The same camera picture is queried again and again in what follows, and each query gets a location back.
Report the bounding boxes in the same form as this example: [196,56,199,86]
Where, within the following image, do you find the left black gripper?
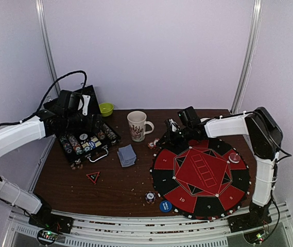
[64,112,105,133]

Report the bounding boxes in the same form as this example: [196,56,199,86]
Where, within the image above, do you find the stack of poker chips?
[148,138,160,150]

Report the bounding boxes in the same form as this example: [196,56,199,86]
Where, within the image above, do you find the blue playing card deck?
[117,144,136,168]

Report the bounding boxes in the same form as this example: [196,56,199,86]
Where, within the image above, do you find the clear red round button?
[229,152,241,164]

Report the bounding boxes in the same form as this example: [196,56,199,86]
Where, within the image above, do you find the red triangular chip holder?
[86,171,100,185]

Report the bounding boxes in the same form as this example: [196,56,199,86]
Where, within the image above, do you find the blue small blind button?
[159,200,173,213]

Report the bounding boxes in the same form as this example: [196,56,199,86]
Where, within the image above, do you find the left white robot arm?
[0,84,101,228]

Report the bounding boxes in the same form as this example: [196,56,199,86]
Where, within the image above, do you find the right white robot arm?
[150,107,283,227]

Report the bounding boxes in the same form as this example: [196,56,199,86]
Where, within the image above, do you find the white dealer button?
[79,133,88,140]

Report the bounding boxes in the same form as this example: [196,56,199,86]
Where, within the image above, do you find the black poker chip case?
[40,85,121,169]

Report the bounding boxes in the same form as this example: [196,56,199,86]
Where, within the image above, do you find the green plastic bowl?
[99,102,114,117]

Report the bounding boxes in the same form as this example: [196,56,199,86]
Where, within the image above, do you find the front left chip row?
[59,136,73,154]

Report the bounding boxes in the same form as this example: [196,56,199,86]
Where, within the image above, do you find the left poker chip row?
[97,130,106,140]

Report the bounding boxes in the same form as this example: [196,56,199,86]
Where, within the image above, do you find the poker chip row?
[97,130,106,140]
[102,123,117,140]

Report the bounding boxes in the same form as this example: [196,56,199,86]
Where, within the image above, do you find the small card decks in case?
[81,136,101,152]

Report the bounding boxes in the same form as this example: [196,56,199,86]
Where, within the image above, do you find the front right chip row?
[66,134,83,154]

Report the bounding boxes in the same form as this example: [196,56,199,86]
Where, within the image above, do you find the white floral ceramic mug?
[127,111,154,142]

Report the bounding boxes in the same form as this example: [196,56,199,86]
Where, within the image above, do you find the right poker chip row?
[102,123,117,140]

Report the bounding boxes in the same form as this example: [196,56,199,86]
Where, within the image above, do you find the round red black poker mat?
[150,138,251,220]

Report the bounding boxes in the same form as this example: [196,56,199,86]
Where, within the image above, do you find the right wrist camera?
[165,118,180,132]

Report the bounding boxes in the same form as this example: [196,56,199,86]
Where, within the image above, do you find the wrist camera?
[165,118,180,132]
[79,95,91,116]

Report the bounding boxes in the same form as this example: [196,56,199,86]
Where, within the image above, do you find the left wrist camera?
[79,95,91,116]

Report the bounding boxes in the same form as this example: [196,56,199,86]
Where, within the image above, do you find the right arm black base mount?
[228,210,272,233]

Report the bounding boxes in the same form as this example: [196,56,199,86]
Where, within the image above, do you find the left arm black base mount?
[28,213,74,234]

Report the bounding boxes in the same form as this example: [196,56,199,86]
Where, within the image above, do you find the left aluminium frame post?
[35,0,57,81]

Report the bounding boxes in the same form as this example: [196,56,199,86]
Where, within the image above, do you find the aluminium frame post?
[230,0,264,114]
[35,0,57,81]

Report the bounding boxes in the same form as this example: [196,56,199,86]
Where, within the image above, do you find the aluminium front rail base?
[3,202,293,247]

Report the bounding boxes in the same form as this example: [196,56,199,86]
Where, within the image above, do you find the right aluminium frame post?
[230,0,264,114]

